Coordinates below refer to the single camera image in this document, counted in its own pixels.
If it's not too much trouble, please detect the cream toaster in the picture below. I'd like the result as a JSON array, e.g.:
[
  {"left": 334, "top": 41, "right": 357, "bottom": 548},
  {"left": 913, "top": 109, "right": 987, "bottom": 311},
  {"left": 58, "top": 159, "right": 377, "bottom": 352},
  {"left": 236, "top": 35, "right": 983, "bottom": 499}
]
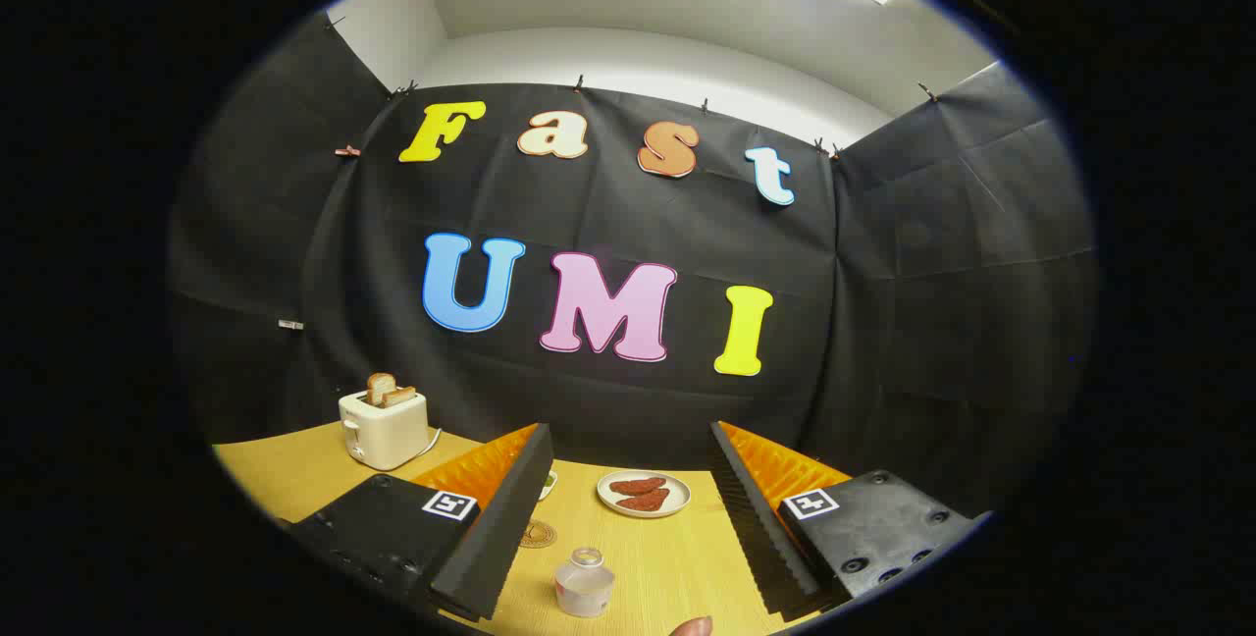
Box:
[{"left": 339, "top": 389, "right": 430, "bottom": 472}]

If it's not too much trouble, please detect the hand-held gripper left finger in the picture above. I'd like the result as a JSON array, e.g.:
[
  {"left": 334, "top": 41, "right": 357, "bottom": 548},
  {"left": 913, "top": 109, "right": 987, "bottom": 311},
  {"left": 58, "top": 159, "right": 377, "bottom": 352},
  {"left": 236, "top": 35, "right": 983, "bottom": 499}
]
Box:
[{"left": 285, "top": 422, "right": 555, "bottom": 623}]

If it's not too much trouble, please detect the black backdrop cloth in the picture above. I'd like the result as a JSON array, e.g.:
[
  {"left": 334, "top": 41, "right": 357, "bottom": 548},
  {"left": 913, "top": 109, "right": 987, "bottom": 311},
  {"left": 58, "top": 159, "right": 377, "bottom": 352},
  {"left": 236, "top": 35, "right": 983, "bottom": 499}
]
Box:
[{"left": 167, "top": 13, "right": 1098, "bottom": 519}]

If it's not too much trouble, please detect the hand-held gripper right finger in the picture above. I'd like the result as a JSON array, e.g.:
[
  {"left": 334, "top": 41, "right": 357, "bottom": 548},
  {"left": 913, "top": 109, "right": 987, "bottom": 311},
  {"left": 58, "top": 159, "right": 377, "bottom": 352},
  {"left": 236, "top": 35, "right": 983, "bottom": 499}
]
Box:
[{"left": 708, "top": 420, "right": 992, "bottom": 622}]

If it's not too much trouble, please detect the wooden table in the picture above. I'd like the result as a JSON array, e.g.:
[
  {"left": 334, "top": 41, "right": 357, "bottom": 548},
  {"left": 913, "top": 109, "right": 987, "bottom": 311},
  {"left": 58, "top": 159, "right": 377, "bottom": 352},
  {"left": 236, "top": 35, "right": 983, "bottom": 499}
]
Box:
[{"left": 211, "top": 420, "right": 855, "bottom": 636}]

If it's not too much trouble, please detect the clear plastic juice bottle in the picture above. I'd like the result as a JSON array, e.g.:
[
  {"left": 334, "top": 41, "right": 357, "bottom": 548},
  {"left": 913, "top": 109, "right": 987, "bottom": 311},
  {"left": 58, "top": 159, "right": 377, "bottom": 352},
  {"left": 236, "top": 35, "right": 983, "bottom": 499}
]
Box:
[{"left": 554, "top": 548, "right": 616, "bottom": 618}]

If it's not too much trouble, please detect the white round plate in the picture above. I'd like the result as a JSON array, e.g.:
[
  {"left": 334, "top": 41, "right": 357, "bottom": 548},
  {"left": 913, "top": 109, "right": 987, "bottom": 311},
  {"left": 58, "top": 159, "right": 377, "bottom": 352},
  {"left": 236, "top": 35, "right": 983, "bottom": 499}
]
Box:
[{"left": 597, "top": 470, "right": 692, "bottom": 519}]

